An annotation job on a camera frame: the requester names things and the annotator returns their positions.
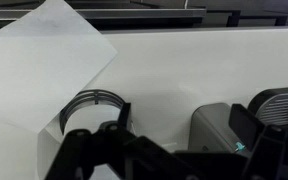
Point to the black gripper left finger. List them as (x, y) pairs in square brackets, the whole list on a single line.
[(84, 153)]

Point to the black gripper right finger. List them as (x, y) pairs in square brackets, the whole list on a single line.
[(270, 153)]

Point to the white paper towel sheet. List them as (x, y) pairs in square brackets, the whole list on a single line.
[(34, 66)]

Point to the grey rounded appliance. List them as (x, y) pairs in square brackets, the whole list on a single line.
[(210, 126)]

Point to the grey metal shelf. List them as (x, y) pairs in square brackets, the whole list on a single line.
[(144, 14)]

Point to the black table frame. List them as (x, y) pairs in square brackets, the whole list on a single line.
[(234, 18)]

